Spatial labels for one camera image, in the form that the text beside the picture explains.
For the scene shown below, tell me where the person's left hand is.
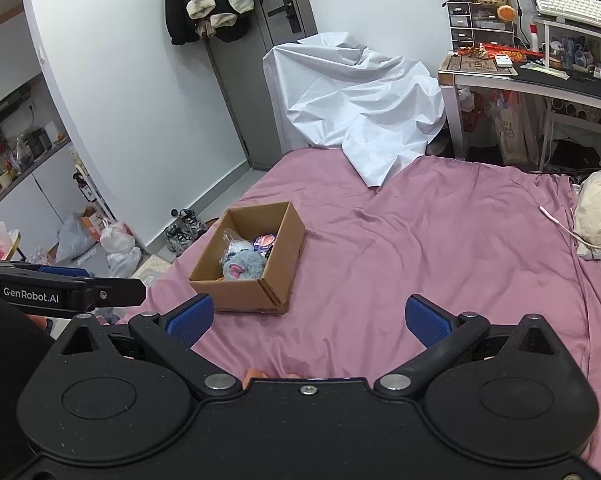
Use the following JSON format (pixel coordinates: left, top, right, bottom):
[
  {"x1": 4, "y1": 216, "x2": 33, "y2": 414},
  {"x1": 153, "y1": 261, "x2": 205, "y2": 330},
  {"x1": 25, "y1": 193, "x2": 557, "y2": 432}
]
[{"x1": 26, "y1": 314, "x2": 56, "y2": 334}]

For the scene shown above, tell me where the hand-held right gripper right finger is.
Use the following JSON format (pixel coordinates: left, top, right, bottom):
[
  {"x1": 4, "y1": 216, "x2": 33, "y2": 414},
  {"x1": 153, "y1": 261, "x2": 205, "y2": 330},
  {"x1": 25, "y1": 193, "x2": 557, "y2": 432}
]
[{"x1": 374, "y1": 294, "x2": 557, "y2": 402}]

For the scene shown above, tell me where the plastic white plush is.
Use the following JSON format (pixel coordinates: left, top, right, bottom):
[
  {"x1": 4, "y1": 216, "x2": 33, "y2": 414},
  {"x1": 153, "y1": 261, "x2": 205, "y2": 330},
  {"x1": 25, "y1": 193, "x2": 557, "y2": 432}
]
[{"x1": 219, "y1": 228, "x2": 242, "y2": 263}]

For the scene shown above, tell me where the cluttered wall shelf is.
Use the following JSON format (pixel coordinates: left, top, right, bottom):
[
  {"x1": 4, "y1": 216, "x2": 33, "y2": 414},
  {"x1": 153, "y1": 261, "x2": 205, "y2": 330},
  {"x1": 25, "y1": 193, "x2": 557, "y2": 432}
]
[{"x1": 0, "y1": 84, "x2": 74, "y2": 211}]

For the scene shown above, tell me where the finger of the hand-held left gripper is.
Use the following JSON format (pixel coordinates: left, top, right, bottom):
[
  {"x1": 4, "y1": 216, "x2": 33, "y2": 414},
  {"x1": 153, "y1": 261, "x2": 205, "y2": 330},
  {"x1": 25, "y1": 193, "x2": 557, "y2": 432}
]
[
  {"x1": 85, "y1": 278, "x2": 148, "y2": 309},
  {"x1": 0, "y1": 259, "x2": 94, "y2": 279}
]

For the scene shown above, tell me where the white charging cable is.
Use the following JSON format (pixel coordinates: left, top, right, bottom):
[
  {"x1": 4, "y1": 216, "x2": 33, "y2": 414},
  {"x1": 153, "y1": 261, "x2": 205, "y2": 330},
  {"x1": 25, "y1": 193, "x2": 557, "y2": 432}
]
[{"x1": 537, "y1": 204, "x2": 597, "y2": 252}]

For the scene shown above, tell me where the purple patterned plush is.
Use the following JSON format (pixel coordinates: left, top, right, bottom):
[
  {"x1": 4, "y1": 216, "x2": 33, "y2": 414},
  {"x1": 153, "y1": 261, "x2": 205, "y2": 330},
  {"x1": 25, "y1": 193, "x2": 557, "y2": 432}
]
[{"x1": 252, "y1": 233, "x2": 279, "y2": 257}]

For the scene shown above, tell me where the grey drawer organizer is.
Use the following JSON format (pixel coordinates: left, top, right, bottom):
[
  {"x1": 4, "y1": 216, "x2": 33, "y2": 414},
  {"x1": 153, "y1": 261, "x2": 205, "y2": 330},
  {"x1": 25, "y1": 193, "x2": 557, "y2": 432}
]
[{"x1": 445, "y1": 1, "x2": 517, "y2": 52}]

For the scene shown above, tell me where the beige tote bag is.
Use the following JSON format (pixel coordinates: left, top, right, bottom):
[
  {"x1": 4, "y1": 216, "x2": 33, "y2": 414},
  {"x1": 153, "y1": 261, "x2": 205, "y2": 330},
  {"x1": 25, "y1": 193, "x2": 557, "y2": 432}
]
[{"x1": 489, "y1": 89, "x2": 537, "y2": 167}]

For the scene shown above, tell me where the pink bed sheet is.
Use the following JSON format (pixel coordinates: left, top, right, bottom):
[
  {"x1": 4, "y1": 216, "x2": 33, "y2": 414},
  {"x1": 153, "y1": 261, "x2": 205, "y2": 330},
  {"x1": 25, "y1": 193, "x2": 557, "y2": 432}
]
[{"x1": 114, "y1": 149, "x2": 601, "y2": 467}]

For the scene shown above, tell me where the white cover sheet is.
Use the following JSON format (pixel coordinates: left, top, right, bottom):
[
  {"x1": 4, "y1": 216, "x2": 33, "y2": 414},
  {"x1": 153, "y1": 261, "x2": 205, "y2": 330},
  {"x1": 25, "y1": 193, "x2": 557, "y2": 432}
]
[{"x1": 262, "y1": 32, "x2": 446, "y2": 189}]

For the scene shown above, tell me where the white keyboard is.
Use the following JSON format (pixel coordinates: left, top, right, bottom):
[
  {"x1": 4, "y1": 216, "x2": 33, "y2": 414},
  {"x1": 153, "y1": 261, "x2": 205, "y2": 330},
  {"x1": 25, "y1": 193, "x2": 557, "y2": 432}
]
[{"x1": 530, "y1": 0, "x2": 601, "y2": 37}]

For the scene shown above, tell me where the grey sneaker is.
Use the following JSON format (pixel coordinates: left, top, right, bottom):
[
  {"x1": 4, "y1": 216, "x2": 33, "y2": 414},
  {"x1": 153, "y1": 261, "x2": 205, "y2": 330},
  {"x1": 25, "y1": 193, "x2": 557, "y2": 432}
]
[
  {"x1": 163, "y1": 224, "x2": 192, "y2": 254},
  {"x1": 180, "y1": 208, "x2": 209, "y2": 239}
]

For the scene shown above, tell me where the brown cardboard box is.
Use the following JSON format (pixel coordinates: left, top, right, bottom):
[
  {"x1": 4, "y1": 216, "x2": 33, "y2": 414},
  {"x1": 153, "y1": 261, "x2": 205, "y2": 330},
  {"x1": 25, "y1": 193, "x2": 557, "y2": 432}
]
[{"x1": 189, "y1": 201, "x2": 306, "y2": 315}]

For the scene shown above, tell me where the grey door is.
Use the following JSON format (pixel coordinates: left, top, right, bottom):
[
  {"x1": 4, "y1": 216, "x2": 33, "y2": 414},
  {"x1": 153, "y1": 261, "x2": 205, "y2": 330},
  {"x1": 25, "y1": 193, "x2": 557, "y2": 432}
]
[{"x1": 206, "y1": 0, "x2": 319, "y2": 171}]

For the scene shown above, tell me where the red hanging bag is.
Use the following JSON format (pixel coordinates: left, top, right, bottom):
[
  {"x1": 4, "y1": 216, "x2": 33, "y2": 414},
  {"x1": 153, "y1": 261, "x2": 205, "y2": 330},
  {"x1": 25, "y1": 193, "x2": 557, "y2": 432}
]
[{"x1": 459, "y1": 87, "x2": 487, "y2": 134}]

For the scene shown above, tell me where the white desk riser shelf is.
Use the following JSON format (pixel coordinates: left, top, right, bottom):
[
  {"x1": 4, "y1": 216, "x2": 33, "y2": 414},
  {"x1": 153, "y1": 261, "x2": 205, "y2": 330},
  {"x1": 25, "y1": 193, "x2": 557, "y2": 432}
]
[{"x1": 529, "y1": 15, "x2": 601, "y2": 70}]

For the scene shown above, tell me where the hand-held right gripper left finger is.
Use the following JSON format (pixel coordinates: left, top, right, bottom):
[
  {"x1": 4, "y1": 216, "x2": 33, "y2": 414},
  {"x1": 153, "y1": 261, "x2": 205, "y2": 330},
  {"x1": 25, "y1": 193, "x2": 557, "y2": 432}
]
[{"x1": 59, "y1": 294, "x2": 244, "y2": 402}]

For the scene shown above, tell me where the black door handle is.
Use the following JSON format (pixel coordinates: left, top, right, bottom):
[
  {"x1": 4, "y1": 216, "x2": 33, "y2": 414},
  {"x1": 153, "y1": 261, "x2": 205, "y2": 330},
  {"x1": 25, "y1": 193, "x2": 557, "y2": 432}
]
[{"x1": 267, "y1": 0, "x2": 302, "y2": 34}]

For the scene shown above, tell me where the red snack packet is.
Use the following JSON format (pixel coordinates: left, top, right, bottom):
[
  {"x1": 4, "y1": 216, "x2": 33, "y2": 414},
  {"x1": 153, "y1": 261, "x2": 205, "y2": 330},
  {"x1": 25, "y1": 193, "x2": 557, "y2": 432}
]
[{"x1": 483, "y1": 42, "x2": 542, "y2": 61}]

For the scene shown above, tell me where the grey plush mouse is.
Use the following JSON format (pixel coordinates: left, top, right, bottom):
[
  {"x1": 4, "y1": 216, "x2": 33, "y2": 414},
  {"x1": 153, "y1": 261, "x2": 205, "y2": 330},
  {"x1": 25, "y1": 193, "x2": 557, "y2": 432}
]
[{"x1": 222, "y1": 241, "x2": 270, "y2": 281}]

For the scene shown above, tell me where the black and cream hanging jacket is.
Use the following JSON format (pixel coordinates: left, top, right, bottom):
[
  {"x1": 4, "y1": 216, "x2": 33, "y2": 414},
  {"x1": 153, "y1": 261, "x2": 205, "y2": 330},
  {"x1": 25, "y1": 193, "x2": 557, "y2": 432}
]
[{"x1": 165, "y1": 0, "x2": 264, "y2": 46}]

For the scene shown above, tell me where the white desk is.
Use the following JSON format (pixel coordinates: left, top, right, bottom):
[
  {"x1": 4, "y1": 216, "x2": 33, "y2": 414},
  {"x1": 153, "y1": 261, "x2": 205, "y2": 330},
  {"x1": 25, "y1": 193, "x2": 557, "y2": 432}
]
[{"x1": 437, "y1": 52, "x2": 601, "y2": 162}]

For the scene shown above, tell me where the cream pillow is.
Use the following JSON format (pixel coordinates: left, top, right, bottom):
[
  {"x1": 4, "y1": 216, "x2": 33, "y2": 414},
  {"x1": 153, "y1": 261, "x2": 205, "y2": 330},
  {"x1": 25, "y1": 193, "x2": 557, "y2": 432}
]
[{"x1": 575, "y1": 169, "x2": 601, "y2": 264}]

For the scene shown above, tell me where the grey plastic bag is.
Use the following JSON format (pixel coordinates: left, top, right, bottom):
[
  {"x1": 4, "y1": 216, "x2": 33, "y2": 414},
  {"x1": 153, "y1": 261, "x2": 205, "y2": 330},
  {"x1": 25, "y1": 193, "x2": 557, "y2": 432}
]
[{"x1": 55, "y1": 212, "x2": 102, "y2": 264}]

